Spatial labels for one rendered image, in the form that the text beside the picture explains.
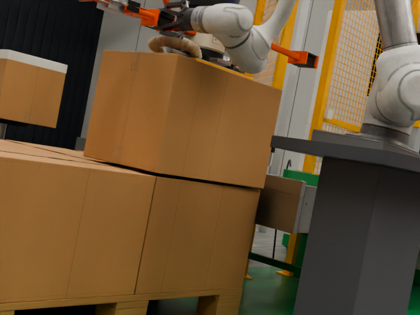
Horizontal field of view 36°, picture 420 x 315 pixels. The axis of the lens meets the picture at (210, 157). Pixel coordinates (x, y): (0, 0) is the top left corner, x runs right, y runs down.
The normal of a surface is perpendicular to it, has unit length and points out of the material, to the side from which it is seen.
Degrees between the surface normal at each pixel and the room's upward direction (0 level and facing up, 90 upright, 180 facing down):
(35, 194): 90
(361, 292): 90
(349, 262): 90
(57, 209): 90
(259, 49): 110
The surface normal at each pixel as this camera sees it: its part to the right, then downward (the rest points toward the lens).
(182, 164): 0.73, 0.15
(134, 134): -0.66, -0.12
